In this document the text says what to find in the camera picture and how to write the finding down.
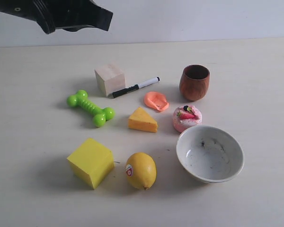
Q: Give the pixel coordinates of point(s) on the yellow lemon with sticker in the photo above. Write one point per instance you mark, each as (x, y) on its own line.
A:
(141, 171)

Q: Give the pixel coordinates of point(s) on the green toy dog bone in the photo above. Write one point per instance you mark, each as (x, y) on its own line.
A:
(99, 116)

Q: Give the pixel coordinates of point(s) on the yellow foam block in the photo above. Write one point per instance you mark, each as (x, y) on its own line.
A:
(91, 162)

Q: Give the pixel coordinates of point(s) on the black and white marker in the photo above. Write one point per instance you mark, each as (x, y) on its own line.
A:
(135, 87)

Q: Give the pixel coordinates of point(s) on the brown wooden cup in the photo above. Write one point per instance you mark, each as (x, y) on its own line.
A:
(194, 82)

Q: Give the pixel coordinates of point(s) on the yellow cheese wedge toy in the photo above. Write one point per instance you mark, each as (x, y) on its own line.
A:
(142, 121)

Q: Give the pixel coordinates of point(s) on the orange putty blob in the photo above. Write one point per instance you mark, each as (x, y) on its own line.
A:
(156, 101)

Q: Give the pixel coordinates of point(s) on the pink strawberry cake toy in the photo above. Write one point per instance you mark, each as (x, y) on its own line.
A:
(186, 116)

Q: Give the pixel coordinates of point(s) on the white ceramic bowl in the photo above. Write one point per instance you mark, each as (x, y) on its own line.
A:
(209, 154)

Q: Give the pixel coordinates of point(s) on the light wooden cube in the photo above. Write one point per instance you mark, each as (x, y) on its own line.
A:
(110, 78)

